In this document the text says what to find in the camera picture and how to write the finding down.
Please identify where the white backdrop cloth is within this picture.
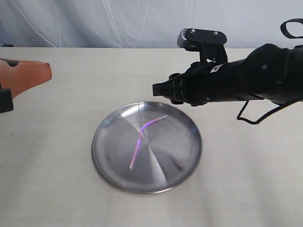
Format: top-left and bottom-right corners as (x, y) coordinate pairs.
(0, 0), (303, 48)

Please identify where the black cable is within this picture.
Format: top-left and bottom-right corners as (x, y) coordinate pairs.
(236, 20), (303, 125)

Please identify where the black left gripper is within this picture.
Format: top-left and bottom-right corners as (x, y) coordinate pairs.
(0, 58), (52, 113)

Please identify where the purple translucent loop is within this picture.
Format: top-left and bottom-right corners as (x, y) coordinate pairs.
(129, 114), (169, 170)

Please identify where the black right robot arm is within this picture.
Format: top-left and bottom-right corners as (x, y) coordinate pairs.
(152, 44), (303, 106)

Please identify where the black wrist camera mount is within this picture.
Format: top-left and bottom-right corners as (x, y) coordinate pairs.
(177, 28), (228, 63)

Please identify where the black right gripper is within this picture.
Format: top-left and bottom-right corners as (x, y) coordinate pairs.
(152, 61), (213, 106)

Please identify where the round stainless steel plate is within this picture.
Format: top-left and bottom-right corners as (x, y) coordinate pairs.
(91, 101), (203, 194)

